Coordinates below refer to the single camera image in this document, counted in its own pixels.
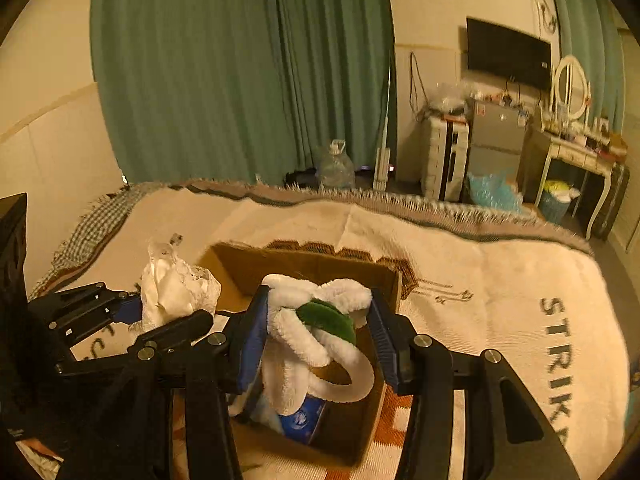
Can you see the blue plastic bag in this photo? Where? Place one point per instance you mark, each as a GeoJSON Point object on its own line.
{"type": "Point", "coordinates": [492, 190]}

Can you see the teal waste basket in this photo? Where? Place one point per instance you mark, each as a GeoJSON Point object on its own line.
{"type": "Point", "coordinates": [556, 205]}

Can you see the cream printed blanket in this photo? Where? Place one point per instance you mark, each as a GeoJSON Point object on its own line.
{"type": "Point", "coordinates": [500, 280]}

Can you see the white suitcase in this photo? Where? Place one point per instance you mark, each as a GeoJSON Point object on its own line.
{"type": "Point", "coordinates": [445, 157]}

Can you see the white fluffy plush toy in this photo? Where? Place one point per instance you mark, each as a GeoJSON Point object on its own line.
{"type": "Point", "coordinates": [300, 330]}

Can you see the dark suitcase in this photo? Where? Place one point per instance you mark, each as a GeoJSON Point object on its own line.
{"type": "Point", "coordinates": [614, 200]}

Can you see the white plastic bag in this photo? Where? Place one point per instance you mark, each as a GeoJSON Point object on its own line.
{"type": "Point", "coordinates": [172, 285]}

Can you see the black floor object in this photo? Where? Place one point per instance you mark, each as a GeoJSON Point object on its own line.
{"type": "Point", "coordinates": [301, 179]}

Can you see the white dressing table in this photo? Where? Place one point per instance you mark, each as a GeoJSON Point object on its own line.
{"type": "Point", "coordinates": [570, 147]}

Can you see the black wall television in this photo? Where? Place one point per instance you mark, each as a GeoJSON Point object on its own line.
{"type": "Point", "coordinates": [507, 52]}

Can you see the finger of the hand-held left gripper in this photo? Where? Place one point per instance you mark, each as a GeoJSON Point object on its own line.
{"type": "Point", "coordinates": [131, 310]}
{"type": "Point", "coordinates": [175, 332]}

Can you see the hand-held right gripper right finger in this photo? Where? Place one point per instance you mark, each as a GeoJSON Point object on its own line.
{"type": "Point", "coordinates": [389, 347]}

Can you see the blue packet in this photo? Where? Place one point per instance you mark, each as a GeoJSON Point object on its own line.
{"type": "Point", "coordinates": [305, 417]}

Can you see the wide green curtain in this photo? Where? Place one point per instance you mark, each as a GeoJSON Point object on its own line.
{"type": "Point", "coordinates": [200, 70]}

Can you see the white oval mirror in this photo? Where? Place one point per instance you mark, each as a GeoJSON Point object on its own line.
{"type": "Point", "coordinates": [570, 85]}

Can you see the brown cardboard box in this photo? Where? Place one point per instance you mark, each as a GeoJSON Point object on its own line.
{"type": "Point", "coordinates": [260, 267]}

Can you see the silver mini fridge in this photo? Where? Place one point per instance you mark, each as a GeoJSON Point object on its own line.
{"type": "Point", "coordinates": [497, 135]}

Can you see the narrow green curtain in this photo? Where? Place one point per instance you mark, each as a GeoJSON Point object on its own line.
{"type": "Point", "coordinates": [590, 35]}

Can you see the checked cloth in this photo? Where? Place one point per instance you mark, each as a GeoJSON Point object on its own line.
{"type": "Point", "coordinates": [95, 230]}

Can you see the clear water bottle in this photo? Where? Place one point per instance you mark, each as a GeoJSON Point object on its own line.
{"type": "Point", "coordinates": [336, 167]}

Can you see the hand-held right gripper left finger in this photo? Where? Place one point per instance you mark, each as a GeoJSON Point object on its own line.
{"type": "Point", "coordinates": [251, 345]}

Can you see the clear plastic bag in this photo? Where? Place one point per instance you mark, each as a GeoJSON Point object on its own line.
{"type": "Point", "coordinates": [447, 97]}

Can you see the white stick vacuum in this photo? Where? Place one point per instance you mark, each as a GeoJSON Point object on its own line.
{"type": "Point", "coordinates": [384, 160]}

